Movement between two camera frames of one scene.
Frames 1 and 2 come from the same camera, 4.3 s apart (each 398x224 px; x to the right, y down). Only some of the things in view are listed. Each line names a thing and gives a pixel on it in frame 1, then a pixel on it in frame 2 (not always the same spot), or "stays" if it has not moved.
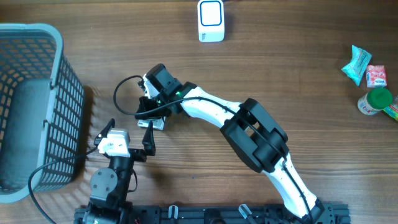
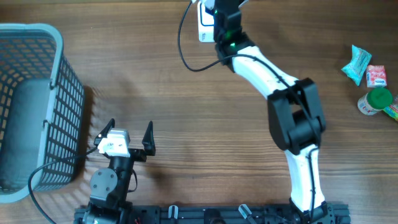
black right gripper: (146, 112) -> (208, 10)
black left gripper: (140, 155) stays
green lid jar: (375, 101) stays
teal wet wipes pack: (360, 58) stays
